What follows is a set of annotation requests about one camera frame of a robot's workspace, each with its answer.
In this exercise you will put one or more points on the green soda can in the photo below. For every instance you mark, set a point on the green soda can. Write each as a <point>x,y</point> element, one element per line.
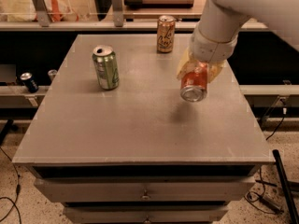
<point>106,67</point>

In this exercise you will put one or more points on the left metal bracket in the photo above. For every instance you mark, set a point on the left metal bracket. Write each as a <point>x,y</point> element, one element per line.
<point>42,15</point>

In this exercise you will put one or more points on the black pole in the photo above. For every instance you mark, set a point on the black pole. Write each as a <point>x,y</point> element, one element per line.
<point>286,188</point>

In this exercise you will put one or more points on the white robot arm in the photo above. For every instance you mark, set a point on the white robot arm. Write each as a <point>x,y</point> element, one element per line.
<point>214,37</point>

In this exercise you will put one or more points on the red coke can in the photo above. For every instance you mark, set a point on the red coke can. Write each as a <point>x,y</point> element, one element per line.
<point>194,84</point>

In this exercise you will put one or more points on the middle metal bracket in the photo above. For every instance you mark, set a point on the middle metal bracket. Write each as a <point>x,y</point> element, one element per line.
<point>118,18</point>

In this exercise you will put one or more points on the upper grey drawer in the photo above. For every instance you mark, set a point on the upper grey drawer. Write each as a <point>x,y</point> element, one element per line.
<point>90,191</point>

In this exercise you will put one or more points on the silver can on shelf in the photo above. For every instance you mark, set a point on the silver can on shelf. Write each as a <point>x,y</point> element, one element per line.
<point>52,74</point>

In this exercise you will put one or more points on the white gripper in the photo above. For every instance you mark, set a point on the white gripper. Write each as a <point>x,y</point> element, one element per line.
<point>207,50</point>

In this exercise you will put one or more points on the tan LaCroix can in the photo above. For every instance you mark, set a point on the tan LaCroix can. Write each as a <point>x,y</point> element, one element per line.
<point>165,33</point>

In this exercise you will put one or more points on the dark blue can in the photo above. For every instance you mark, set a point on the dark blue can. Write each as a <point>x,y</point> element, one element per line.
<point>28,80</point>

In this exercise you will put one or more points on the white orange plastic bag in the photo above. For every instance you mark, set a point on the white orange plastic bag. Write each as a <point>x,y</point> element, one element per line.
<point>24,10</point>

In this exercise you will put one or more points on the metal bracket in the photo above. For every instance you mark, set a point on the metal bracket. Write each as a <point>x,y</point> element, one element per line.
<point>118,18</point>
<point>42,15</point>

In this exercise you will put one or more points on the lower grey drawer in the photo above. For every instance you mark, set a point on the lower grey drawer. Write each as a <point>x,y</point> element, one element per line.
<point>145,214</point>

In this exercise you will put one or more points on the grey drawer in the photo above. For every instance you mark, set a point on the grey drawer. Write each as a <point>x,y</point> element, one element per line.
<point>90,191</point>
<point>145,214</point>

